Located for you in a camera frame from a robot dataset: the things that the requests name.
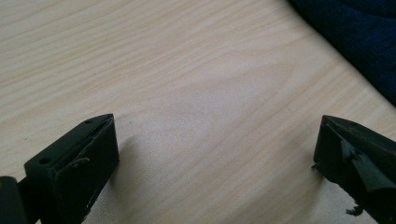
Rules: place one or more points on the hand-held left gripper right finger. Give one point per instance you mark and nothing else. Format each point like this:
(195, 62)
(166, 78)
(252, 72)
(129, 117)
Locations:
(355, 161)

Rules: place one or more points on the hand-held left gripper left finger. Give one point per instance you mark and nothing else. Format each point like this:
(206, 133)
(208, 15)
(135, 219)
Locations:
(71, 168)

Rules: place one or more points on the dark blue cloth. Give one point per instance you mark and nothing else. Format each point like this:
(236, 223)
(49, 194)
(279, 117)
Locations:
(358, 34)

